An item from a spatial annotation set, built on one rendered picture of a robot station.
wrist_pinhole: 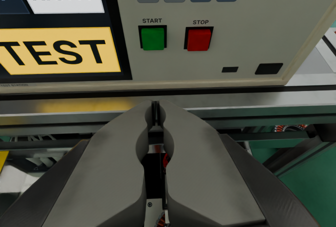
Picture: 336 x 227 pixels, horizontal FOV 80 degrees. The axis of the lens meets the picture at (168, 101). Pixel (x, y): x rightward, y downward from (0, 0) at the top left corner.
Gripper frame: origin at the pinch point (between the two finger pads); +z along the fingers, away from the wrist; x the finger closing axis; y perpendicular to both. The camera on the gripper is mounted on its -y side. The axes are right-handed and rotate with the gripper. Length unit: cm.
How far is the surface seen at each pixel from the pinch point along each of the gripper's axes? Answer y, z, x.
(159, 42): -2.3, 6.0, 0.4
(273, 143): 12.9, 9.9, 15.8
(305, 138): 11.7, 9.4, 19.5
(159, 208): 36.8, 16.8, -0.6
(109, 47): -1.7, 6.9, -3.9
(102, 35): -2.8, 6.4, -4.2
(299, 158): 16.8, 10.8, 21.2
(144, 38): -2.6, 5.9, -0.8
